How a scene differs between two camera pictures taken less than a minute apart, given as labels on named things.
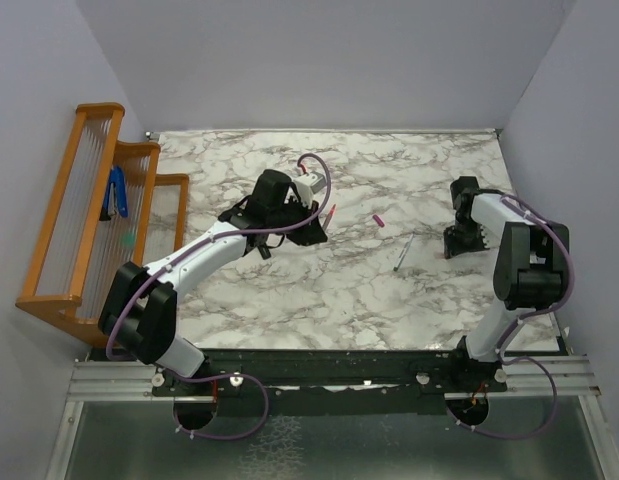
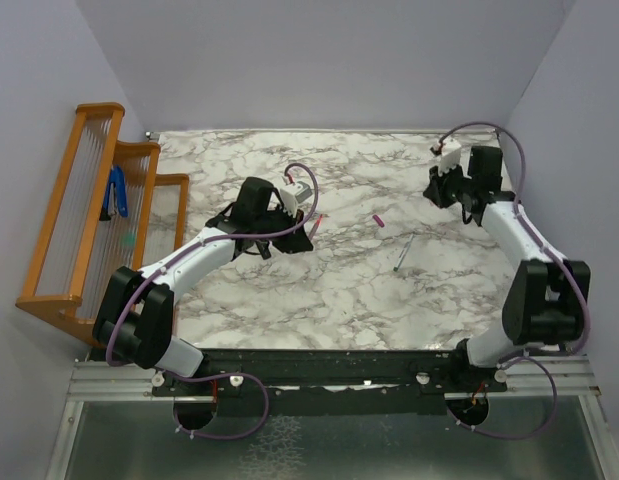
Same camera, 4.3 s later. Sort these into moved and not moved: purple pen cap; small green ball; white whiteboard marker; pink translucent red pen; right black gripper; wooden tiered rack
Moved: right black gripper; pink translucent red pen
Not moved: purple pen cap; white whiteboard marker; small green ball; wooden tiered rack
